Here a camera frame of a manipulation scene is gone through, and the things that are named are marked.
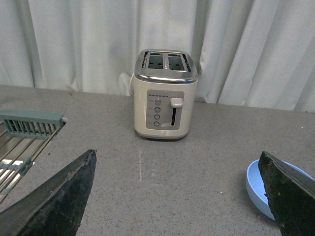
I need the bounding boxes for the green cutlery basket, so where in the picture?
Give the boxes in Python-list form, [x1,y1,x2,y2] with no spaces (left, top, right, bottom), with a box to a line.
[0,109,65,140]

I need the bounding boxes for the left gripper black camera-side left finger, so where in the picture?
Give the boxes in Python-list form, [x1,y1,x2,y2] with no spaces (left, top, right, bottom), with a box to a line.
[0,149,96,236]

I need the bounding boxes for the left gripper black camera-side right finger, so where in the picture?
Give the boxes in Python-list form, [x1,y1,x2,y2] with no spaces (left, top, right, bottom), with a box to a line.
[258,151,315,236]

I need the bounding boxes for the blue bowl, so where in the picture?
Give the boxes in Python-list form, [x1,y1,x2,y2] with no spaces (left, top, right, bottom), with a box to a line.
[246,159,315,221]

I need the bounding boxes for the metal dish rack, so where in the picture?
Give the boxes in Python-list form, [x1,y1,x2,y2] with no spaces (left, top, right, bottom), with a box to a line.
[0,121,61,202]

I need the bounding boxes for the white curtain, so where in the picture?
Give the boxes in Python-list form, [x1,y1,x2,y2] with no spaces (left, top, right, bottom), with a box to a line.
[0,0,315,112]

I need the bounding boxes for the cream two-slot toaster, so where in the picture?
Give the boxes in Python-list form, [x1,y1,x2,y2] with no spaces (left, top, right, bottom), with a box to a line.
[129,49,198,140]

